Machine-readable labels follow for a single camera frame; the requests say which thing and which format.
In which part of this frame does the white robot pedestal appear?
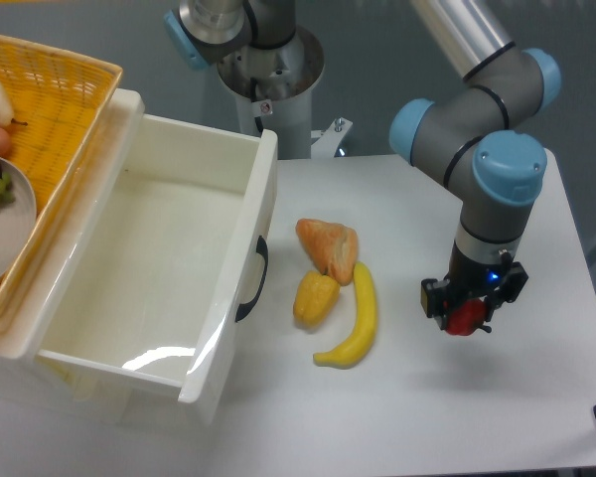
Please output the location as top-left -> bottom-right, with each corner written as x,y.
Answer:
218,26 -> 324,159

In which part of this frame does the white mounting bracket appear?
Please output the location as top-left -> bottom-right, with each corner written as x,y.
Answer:
311,117 -> 354,160

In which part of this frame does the yellow woven basket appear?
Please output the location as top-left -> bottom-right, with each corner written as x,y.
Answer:
0,35 -> 123,331

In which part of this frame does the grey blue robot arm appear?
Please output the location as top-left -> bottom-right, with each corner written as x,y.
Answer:
164,1 -> 561,336

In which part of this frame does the toy croissant bread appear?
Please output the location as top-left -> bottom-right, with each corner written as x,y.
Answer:
295,219 -> 359,286

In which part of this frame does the white plastic drawer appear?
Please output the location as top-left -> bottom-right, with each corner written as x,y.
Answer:
39,115 -> 278,409

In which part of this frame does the yellow toy banana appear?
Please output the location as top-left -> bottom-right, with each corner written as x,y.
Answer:
313,262 -> 378,369

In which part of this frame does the yellow toy pepper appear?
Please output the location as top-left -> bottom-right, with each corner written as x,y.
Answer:
293,270 -> 341,329

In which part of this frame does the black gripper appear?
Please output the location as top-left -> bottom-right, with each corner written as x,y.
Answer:
420,243 -> 528,331

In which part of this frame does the white drawer cabinet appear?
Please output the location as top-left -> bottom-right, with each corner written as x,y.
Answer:
0,91 -> 217,425

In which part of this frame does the black drawer handle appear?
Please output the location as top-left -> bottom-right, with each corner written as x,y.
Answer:
234,236 -> 269,322

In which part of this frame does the white plate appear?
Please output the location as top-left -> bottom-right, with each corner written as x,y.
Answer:
0,158 -> 37,278

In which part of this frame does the red toy pepper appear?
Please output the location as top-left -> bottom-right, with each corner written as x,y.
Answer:
445,299 -> 492,336

